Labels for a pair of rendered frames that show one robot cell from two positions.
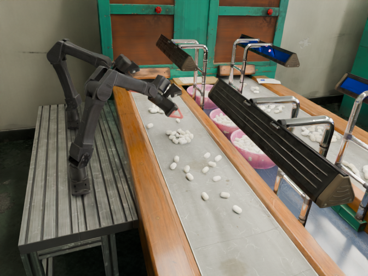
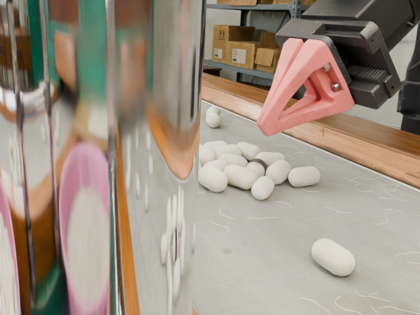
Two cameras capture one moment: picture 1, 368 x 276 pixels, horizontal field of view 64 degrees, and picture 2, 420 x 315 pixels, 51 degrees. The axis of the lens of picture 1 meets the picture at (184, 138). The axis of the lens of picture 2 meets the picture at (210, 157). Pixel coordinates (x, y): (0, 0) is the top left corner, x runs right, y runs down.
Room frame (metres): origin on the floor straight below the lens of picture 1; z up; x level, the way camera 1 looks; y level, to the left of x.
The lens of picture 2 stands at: (1.70, -0.09, 0.90)
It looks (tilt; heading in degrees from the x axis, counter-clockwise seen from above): 18 degrees down; 169
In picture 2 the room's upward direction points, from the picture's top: 3 degrees clockwise
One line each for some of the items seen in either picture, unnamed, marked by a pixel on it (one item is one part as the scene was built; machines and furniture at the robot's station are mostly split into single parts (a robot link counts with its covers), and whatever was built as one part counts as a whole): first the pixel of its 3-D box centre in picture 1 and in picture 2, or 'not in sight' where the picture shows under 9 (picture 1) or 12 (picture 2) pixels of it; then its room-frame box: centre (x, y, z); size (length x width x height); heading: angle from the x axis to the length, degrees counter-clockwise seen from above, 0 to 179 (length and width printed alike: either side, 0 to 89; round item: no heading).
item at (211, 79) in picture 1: (196, 80); not in sight; (2.13, -0.07, 0.77); 0.33 x 0.15 x 0.01; 107
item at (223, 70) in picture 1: (236, 69); not in sight; (2.28, -0.38, 0.83); 0.30 x 0.06 x 0.07; 107
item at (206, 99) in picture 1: (206, 97); not in sight; (1.92, -0.14, 0.72); 0.27 x 0.27 x 0.10
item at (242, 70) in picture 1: (248, 78); not in sight; (1.81, -0.38, 0.90); 0.20 x 0.19 x 0.45; 17
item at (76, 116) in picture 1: (72, 115); not in sight; (1.56, 0.64, 0.71); 0.20 x 0.07 x 0.08; 22
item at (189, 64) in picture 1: (173, 50); not in sight; (1.68, 0.08, 1.08); 0.62 x 0.08 x 0.07; 17
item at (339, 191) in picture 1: (260, 122); not in sight; (0.75, -0.21, 1.08); 0.62 x 0.08 x 0.07; 17
